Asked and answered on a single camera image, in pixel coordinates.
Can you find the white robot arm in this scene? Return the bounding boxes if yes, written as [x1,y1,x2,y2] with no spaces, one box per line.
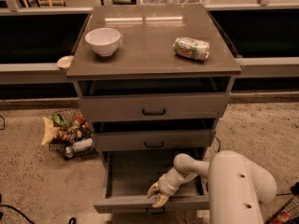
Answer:
[148,150,278,224]

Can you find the black wire basket right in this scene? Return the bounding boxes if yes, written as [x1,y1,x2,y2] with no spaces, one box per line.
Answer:
[267,196,299,224]

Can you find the white plastic bottle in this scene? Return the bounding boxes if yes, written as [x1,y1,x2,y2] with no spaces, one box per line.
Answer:
[72,138,93,152]

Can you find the green snack bag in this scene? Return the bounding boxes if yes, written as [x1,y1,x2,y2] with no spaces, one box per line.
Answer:
[52,113,68,128]

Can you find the grey middle drawer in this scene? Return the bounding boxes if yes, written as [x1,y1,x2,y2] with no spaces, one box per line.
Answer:
[92,129,216,151]

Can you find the grey drawer cabinet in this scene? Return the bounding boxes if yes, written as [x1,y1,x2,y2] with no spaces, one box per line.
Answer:
[65,4,243,176]

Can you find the red can in basket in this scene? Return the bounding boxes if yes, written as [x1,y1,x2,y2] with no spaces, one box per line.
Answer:
[269,212,291,224]

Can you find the grey top drawer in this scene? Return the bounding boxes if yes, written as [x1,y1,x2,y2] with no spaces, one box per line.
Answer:
[78,92,230,121]

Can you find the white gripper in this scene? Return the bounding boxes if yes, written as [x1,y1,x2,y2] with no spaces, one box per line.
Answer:
[148,167,196,208]

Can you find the red capped bottle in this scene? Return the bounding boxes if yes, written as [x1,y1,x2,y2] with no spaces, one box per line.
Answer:
[73,116,85,126]

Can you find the grey bottom drawer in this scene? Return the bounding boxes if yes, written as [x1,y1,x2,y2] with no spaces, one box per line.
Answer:
[94,148,209,215]

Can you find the black wire basket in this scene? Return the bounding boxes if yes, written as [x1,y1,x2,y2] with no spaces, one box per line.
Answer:
[267,196,299,224]
[49,108,96,160]

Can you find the grey drawer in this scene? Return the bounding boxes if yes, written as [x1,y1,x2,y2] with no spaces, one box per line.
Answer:
[78,92,230,121]
[92,129,216,151]
[94,148,209,215]

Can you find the yellow chip bag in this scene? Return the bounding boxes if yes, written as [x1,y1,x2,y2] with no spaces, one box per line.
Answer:
[42,117,60,146]

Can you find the black floor cable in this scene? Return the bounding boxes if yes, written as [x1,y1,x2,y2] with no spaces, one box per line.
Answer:
[214,136,299,198]

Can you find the black cable lower left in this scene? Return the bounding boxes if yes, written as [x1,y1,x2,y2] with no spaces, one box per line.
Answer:
[0,190,78,224]

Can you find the green white soda can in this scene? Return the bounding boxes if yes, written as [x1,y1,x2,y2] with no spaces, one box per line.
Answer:
[173,37,210,61]

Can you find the grey metal railing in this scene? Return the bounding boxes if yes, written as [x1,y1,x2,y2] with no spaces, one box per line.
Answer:
[0,0,299,84]

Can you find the white ceramic bowl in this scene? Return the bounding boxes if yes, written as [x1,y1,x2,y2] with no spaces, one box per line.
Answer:
[85,28,121,57]

